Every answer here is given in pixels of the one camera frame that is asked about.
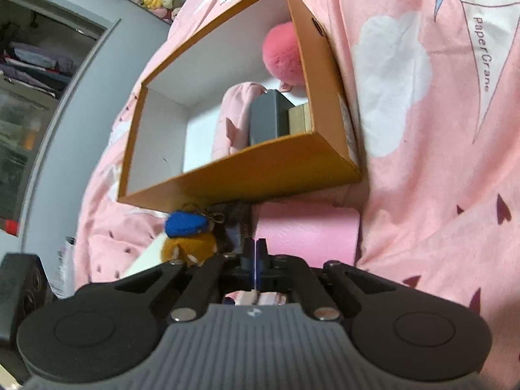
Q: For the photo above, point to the brown plush toy blue hat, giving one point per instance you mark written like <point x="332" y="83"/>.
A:
<point x="187" y="248"/>

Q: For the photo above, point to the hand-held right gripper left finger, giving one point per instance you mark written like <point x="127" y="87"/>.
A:
<point x="248" y="254"/>

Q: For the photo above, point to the orange cardboard box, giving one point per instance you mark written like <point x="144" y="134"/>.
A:
<point x="243" y="187"/>

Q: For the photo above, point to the white box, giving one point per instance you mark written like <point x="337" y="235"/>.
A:
<point x="150" y="260"/>

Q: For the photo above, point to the pink printed blanket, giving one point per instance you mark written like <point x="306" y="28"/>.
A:
<point x="406" y="170"/>

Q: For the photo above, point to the grey box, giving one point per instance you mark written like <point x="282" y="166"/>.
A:
<point x="268" y="122"/>

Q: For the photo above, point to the small kraft paper box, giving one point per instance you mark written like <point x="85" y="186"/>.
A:
<point x="300" y="120"/>

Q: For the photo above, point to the pink padded pouch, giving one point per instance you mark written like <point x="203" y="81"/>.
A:
<point x="235" y="122"/>

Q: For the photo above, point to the open wardrobe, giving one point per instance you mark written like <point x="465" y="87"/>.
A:
<point x="24" y="89"/>

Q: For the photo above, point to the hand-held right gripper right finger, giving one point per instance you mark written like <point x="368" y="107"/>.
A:
<point x="262" y="254"/>

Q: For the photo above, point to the pink fluffy pompom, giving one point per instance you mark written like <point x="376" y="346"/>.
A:
<point x="280" y="53"/>

